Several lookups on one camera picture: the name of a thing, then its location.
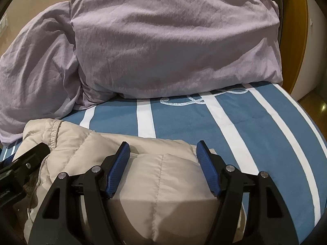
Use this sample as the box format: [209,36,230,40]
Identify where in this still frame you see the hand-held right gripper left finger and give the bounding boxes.
[28,141,131,245]

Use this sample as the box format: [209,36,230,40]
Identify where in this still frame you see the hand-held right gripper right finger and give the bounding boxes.
[196,140,298,245]

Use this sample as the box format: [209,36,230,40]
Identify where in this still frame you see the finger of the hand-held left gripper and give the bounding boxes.
[0,143,50,175]

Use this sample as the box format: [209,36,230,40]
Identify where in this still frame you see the beige puffer jacket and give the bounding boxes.
[13,119,246,245]

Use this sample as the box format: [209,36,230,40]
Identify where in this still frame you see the blue white striped bed sheet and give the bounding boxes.
[0,82,327,245]

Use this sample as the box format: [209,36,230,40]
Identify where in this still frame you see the lavender pillow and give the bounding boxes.
[70,0,284,100]

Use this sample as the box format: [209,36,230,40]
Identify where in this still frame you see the wooden wardrobe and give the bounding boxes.
[278,0,327,100]

